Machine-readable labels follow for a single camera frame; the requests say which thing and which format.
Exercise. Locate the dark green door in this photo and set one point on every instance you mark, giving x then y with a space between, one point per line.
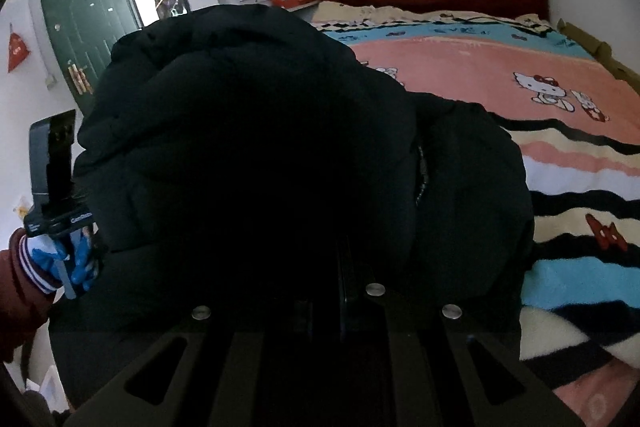
85 17

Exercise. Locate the person's left hand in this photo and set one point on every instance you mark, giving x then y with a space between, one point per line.
80 262

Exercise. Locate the pink cartoon cat printed blanket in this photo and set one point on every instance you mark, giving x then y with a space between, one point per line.
475 67

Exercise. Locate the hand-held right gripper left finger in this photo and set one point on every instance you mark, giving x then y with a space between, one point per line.
245 357

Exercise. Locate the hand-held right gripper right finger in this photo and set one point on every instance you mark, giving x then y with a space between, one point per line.
400 347

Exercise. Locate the black hooded puffer jacket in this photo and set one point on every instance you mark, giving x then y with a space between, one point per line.
250 132

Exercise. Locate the red wall ornament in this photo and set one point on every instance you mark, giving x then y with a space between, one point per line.
18 53

